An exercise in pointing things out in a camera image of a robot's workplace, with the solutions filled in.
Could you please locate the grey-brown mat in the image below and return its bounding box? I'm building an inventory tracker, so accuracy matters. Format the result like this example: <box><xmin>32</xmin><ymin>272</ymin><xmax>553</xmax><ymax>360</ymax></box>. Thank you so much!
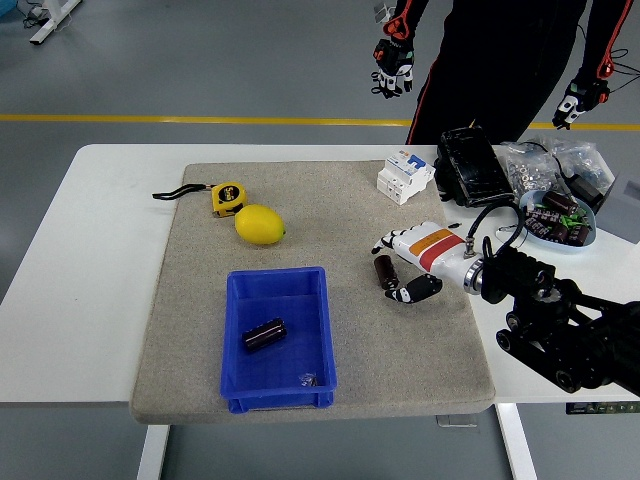
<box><xmin>128</xmin><ymin>159</ymin><xmax>496</xmax><ymax>426</ymax></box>

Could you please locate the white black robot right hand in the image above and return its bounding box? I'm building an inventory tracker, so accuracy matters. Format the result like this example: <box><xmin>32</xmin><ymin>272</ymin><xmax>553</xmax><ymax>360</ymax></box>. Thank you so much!
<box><xmin>370</xmin><ymin>221</ymin><xmax>474</xmax><ymax>305</ymax></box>

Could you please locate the white blue circuit breaker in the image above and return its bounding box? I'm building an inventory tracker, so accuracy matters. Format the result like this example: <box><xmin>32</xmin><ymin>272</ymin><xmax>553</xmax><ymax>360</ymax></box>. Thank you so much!
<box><xmin>375</xmin><ymin>149</ymin><xmax>436</xmax><ymax>206</ymax></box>

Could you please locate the clear bag of parts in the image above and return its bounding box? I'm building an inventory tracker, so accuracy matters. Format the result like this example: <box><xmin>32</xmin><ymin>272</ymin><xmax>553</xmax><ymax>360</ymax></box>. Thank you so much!
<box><xmin>537</xmin><ymin>137</ymin><xmax>616</xmax><ymax>191</ymax></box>

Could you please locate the black case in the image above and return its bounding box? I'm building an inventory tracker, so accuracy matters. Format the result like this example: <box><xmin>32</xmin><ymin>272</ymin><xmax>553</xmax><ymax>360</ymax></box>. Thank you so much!
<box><xmin>433</xmin><ymin>125</ymin><xmax>516</xmax><ymax>209</ymax></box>

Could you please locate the light blue bowl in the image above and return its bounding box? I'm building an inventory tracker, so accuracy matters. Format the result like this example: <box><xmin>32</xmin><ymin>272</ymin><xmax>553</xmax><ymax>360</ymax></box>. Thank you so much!
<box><xmin>517</xmin><ymin>188</ymin><xmax>599</xmax><ymax>255</ymax></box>

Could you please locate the clear bag of nuts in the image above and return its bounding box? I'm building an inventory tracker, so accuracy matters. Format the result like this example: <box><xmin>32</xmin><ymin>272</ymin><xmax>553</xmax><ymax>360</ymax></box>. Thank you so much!
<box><xmin>499</xmin><ymin>141</ymin><xmax>561</xmax><ymax>194</ymax></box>

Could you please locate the yellow lemon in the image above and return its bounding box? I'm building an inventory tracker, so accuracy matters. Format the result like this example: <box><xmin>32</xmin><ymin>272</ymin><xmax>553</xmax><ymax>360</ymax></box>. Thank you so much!
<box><xmin>233</xmin><ymin>204</ymin><xmax>287</xmax><ymax>246</ymax></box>

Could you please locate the white desk foot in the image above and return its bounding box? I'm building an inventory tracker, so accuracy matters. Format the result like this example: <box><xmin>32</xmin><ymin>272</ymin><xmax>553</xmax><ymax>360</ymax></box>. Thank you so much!
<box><xmin>28</xmin><ymin>0</ymin><xmax>84</xmax><ymax>47</ymax></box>

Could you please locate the grey box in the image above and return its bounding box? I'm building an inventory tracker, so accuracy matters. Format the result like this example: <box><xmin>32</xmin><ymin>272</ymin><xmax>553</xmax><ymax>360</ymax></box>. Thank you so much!
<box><xmin>592</xmin><ymin>169</ymin><xmax>640</xmax><ymax>246</ymax></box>

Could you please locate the person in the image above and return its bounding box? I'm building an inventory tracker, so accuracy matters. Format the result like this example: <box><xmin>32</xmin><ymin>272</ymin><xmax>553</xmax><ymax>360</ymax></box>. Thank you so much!
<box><xmin>387</xmin><ymin>0</ymin><xmax>634</xmax><ymax>146</ymax></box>

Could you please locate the white table leg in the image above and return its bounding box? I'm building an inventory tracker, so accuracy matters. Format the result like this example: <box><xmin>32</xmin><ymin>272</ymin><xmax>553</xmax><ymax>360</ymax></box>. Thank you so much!
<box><xmin>494</xmin><ymin>402</ymin><xmax>539</xmax><ymax>480</ymax></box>
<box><xmin>135</xmin><ymin>424</ymin><xmax>171</xmax><ymax>480</ymax></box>

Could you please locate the black power adapter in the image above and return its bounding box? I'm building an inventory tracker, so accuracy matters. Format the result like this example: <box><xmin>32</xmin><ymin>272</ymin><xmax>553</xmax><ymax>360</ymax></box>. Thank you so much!
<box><xmin>567</xmin><ymin>172</ymin><xmax>609</xmax><ymax>211</ymax></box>

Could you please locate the black floor cable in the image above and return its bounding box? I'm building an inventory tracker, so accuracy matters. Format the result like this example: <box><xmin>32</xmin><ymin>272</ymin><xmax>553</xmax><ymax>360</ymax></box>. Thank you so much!
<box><xmin>607</xmin><ymin>47</ymin><xmax>640</xmax><ymax>91</ymax></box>

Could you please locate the table control panel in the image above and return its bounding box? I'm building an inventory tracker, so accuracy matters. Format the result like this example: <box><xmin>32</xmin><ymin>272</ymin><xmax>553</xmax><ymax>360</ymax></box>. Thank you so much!
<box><xmin>565</xmin><ymin>399</ymin><xmax>640</xmax><ymax>415</ymax></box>

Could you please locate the blue plastic box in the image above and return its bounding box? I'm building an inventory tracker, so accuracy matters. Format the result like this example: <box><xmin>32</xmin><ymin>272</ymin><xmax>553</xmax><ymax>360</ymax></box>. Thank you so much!
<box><xmin>219</xmin><ymin>266</ymin><xmax>337</xmax><ymax>414</ymax></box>

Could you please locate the metal table bracket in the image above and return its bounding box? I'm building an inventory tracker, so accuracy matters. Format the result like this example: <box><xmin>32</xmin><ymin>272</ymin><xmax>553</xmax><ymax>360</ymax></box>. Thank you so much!
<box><xmin>434</xmin><ymin>413</ymin><xmax>479</xmax><ymax>429</ymax></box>

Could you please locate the yellow tape measure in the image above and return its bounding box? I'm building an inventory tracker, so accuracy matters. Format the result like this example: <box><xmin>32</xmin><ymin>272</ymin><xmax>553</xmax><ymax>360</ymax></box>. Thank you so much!
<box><xmin>151</xmin><ymin>181</ymin><xmax>249</xmax><ymax>219</ymax></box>

